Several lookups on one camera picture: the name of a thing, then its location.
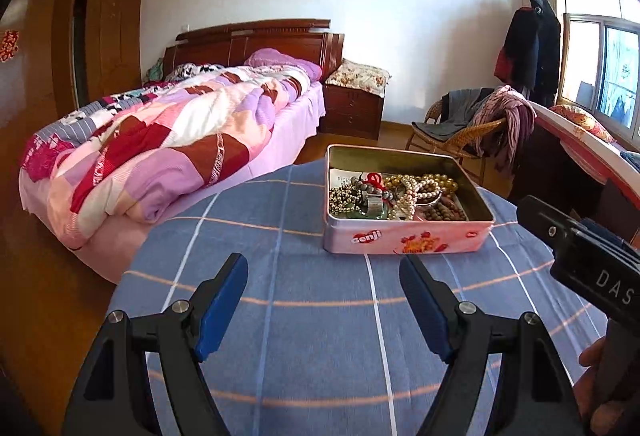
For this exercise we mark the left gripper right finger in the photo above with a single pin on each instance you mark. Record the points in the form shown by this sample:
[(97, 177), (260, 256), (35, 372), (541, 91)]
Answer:
[(533, 395)]

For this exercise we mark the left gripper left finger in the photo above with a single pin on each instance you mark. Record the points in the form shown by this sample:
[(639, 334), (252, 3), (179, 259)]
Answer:
[(112, 394)]

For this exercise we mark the right hand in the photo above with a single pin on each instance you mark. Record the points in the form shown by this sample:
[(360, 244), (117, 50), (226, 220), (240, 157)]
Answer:
[(617, 414)]

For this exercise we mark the dark wooden desk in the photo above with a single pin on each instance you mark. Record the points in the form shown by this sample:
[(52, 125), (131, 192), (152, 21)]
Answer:
[(542, 168)]

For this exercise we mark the floral bedding on desk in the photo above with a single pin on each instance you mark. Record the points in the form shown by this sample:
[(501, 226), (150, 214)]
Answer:
[(598, 159)]

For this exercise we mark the wicker chair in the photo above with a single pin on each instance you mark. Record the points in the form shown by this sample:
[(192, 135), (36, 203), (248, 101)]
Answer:
[(460, 146)]

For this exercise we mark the purple pink clothes on chair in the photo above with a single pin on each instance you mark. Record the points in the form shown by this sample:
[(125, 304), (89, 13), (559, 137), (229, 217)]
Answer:
[(505, 102)]

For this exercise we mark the blue plaid tablecloth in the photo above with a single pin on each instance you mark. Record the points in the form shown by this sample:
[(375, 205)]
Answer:
[(325, 344)]

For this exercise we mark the grey garment on chair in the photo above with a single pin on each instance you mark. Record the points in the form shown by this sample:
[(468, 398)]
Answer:
[(458, 108)]

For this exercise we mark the dark hanging coats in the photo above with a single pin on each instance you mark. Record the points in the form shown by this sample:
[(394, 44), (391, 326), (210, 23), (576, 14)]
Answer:
[(529, 60)]

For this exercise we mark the pink metal tin box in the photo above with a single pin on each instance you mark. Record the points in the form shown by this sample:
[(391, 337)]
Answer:
[(435, 207)]

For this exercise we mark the pink patchwork quilt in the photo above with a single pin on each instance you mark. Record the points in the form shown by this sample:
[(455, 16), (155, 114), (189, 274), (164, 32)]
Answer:
[(140, 151)]

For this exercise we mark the dark wooden nightstand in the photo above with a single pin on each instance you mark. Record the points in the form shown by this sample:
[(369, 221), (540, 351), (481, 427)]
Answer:
[(351, 112)]

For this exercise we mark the floral cushion on nightstand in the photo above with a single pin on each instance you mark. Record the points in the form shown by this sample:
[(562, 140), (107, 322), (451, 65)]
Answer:
[(362, 77)]

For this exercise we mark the red paper wardrobe decoration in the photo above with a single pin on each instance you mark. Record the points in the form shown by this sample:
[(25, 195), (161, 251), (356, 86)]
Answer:
[(9, 45)]

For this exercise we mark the wooden bed headboard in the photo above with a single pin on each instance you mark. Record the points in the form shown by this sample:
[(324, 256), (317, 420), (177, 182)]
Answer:
[(232, 44)]

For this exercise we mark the purple pillow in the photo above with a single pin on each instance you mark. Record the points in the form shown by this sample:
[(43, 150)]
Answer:
[(272, 57)]

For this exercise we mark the brown wooden wardrobe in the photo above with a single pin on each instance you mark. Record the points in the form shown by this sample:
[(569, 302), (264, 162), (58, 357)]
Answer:
[(70, 53)]

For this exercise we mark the window with frame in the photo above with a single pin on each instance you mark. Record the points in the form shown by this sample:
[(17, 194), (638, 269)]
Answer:
[(600, 64)]

